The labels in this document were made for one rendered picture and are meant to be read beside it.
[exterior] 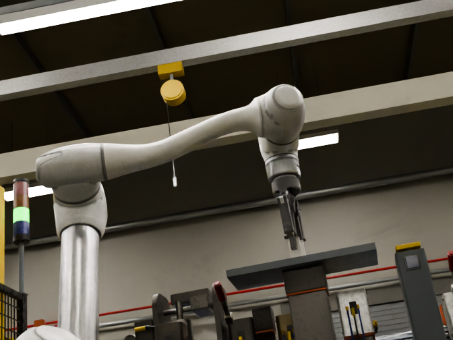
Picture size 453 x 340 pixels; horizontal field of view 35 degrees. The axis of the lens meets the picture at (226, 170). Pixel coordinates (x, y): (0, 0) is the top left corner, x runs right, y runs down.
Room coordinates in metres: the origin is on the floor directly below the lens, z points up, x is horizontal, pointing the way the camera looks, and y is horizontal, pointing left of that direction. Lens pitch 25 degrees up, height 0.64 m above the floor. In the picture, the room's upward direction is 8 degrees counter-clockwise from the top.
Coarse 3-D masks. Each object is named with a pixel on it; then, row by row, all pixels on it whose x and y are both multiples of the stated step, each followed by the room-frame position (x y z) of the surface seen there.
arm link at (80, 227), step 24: (72, 216) 1.78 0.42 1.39; (96, 216) 1.81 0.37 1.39; (72, 240) 1.78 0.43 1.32; (96, 240) 1.82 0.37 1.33; (72, 264) 1.76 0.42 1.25; (96, 264) 1.79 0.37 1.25; (72, 288) 1.73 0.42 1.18; (96, 288) 1.77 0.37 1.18; (72, 312) 1.71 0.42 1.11; (96, 312) 1.75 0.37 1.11; (96, 336) 1.73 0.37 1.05
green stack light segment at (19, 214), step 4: (16, 208) 2.89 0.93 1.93; (20, 208) 2.89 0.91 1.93; (24, 208) 2.90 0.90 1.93; (16, 212) 2.89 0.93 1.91; (20, 212) 2.89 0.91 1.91; (24, 212) 2.90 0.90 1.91; (28, 212) 2.92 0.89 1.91; (16, 216) 2.89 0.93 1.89; (20, 216) 2.89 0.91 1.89; (24, 216) 2.90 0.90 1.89; (28, 216) 2.92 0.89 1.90; (16, 220) 2.89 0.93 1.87; (20, 220) 2.89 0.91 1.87; (24, 220) 2.90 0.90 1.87; (28, 220) 2.92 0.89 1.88
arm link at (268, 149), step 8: (264, 144) 1.72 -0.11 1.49; (272, 144) 1.70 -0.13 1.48; (280, 144) 1.69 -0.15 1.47; (288, 144) 1.70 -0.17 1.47; (296, 144) 1.73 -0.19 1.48; (264, 152) 1.75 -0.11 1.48; (272, 152) 1.73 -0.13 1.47; (280, 152) 1.73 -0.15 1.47; (288, 152) 1.73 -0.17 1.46; (296, 152) 1.75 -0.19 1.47; (264, 160) 1.77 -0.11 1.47
